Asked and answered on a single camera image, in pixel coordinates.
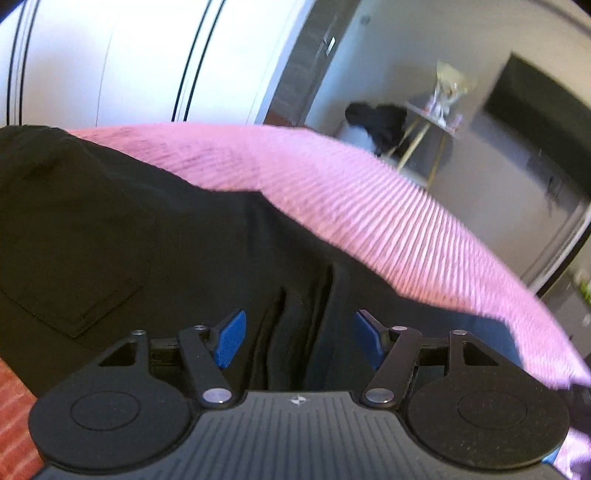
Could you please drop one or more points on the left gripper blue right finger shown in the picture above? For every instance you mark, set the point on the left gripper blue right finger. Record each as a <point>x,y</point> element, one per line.
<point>395,353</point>

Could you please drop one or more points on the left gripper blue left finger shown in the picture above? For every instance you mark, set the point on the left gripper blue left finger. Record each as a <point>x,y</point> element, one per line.
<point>200,353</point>

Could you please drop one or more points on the black pants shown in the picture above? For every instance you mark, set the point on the black pants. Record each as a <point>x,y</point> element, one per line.
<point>96,244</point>

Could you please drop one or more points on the pink ribbed bedspread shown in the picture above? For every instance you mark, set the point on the pink ribbed bedspread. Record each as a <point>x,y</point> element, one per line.
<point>479,416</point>

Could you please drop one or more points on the gold leg side table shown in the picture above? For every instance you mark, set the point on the gold leg side table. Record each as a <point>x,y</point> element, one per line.
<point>422,125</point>

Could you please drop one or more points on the black cloth on chair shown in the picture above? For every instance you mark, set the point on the black cloth on chair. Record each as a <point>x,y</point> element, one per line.
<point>384,123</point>

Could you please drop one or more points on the wrapped flower bouquet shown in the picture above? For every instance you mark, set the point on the wrapped flower bouquet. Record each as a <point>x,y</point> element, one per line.
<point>450,86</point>

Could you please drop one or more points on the white wardrobe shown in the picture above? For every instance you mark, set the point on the white wardrobe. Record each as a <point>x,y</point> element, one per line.
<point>80,64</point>

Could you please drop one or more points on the brown wooden door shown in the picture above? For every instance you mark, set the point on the brown wooden door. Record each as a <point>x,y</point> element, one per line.
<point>309,61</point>

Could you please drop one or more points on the wall mounted black television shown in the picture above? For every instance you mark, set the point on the wall mounted black television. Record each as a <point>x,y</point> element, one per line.
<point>544,113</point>

